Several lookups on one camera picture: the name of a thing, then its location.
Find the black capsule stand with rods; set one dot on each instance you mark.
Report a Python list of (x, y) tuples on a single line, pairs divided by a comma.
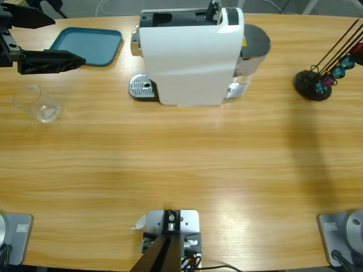
[(304, 80)]

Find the silver drip tray grate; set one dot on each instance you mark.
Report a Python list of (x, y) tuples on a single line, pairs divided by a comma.
[(139, 85)]

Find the white capsule coffee machine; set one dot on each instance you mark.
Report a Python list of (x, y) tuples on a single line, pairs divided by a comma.
[(187, 56)]

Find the black stand legs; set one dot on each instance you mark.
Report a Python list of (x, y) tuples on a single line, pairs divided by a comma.
[(58, 4)]

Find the red coffee capsule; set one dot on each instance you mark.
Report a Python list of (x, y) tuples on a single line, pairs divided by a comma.
[(358, 48)]

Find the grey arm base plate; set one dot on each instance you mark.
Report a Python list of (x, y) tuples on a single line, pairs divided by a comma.
[(20, 241), (329, 241)]

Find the black camera post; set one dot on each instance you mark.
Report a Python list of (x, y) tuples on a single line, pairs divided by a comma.
[(164, 255)]

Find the grey metal leg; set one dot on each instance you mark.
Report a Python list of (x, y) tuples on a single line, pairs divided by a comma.
[(310, 5)]

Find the teal plastic tray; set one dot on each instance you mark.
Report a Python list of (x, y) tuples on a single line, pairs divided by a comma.
[(93, 45)]

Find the white mounting block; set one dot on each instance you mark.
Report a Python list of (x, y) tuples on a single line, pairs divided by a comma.
[(190, 224)]

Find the teal coffee capsule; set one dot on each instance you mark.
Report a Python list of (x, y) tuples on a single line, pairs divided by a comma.
[(321, 88), (347, 62), (337, 72)]

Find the purple coffee capsule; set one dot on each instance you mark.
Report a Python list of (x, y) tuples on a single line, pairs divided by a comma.
[(328, 81)]

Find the white paper tag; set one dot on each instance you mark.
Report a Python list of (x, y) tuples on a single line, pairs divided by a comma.
[(139, 222)]

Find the clear drinking glass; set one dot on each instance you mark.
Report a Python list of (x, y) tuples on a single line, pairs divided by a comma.
[(45, 112)]

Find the grey water tank dark lid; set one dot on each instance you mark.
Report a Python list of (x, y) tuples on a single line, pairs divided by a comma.
[(253, 38)]

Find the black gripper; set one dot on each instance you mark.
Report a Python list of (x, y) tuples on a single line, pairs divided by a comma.
[(7, 48)]

